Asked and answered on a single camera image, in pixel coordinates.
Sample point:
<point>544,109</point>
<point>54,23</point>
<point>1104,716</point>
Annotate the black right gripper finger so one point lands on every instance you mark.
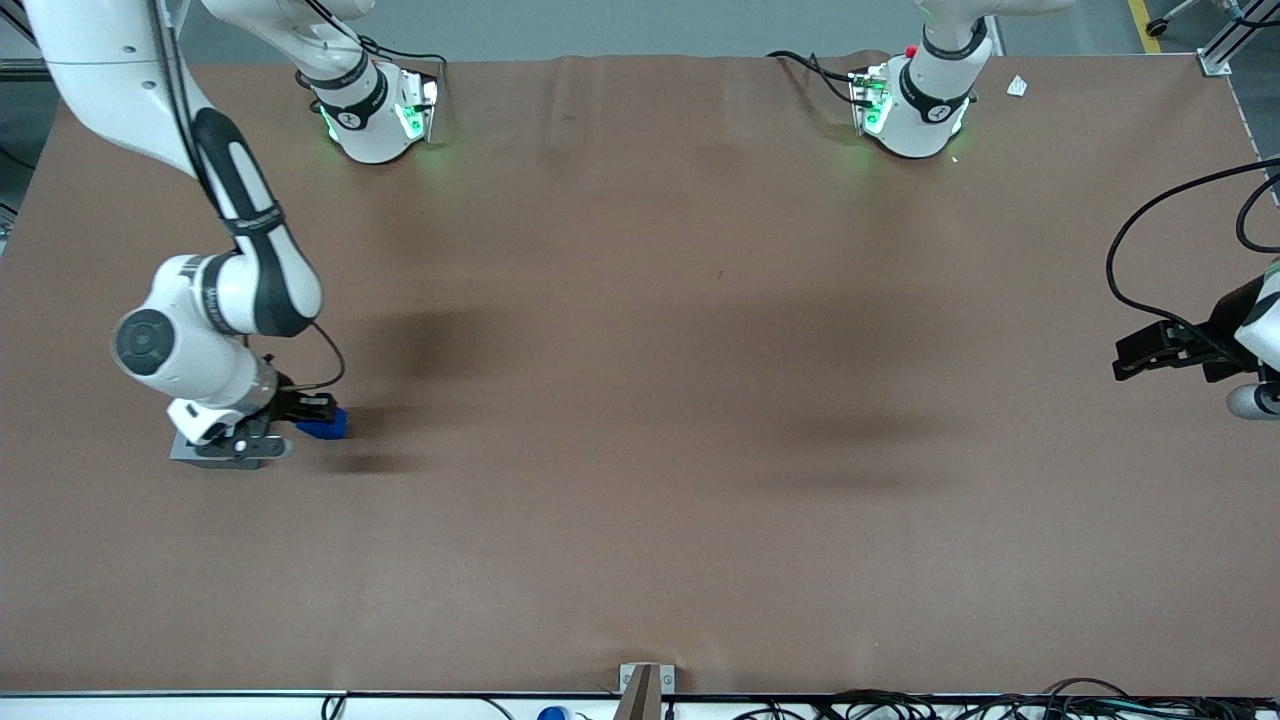
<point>262,428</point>
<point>312,406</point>

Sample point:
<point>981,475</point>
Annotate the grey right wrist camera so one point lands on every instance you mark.
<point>250,450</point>

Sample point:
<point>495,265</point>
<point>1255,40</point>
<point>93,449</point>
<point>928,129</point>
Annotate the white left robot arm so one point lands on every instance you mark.
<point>915,125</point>

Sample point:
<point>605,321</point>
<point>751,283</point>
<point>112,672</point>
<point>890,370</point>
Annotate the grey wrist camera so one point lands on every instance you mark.
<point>1250,402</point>
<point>250,450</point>

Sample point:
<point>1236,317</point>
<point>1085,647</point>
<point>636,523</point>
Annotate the blue plastic part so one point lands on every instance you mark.
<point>325,431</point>

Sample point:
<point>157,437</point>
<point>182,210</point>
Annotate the white paper scrap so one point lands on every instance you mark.
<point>1017,86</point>

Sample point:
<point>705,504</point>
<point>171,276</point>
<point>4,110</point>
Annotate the gray square base block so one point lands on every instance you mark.
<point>215,463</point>

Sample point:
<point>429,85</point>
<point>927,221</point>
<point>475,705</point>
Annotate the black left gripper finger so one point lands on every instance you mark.
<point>1150,350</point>
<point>1220,371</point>

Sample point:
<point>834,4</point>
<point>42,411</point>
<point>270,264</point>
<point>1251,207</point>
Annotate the aluminium frame corner post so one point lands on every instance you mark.
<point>15,68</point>
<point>1215,62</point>

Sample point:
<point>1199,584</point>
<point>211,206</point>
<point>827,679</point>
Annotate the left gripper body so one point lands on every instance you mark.
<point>1226,325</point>

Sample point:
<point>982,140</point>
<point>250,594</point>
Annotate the grey mounting bracket plate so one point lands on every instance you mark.
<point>665,680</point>

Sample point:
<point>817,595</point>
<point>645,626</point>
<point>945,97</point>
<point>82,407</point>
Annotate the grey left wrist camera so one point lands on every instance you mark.
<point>1250,402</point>

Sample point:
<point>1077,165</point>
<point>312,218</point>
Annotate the brown table mat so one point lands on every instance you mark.
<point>640,450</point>

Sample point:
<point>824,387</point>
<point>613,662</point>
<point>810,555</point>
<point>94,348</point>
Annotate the black caster wheel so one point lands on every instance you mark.
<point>1157,27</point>

